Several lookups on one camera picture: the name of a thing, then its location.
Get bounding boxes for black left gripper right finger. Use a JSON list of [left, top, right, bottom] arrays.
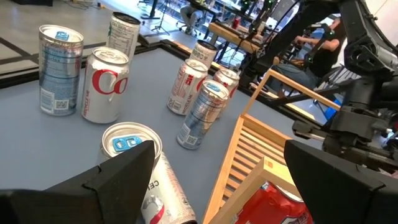
[[283, 139, 398, 224]]

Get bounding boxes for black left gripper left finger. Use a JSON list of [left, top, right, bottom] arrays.
[[0, 139, 156, 224]]

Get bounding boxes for blue silver Red Bull can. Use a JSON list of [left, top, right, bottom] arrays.
[[37, 24, 85, 118], [98, 121, 163, 175], [176, 79, 230, 151]]

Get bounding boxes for red can sideways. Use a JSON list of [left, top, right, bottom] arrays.
[[140, 152, 198, 224]]

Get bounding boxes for red Fanta soda can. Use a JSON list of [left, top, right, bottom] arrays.
[[236, 182, 313, 224]]

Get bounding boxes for silver Diet Coke can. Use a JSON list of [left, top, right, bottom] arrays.
[[167, 58, 209, 116], [212, 67, 241, 108], [81, 46, 131, 124]]

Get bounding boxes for wooden slatted shelf tray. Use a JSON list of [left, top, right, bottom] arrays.
[[201, 68, 341, 224]]

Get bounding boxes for blue table mat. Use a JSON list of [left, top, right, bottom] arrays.
[[0, 48, 324, 224]]

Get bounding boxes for person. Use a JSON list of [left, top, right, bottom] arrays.
[[270, 17, 348, 94], [179, 3, 203, 35]]

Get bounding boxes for wooden work table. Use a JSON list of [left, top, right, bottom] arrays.
[[208, 21, 280, 54]]

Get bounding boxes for black tripod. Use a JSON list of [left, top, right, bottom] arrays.
[[150, 0, 170, 35]]

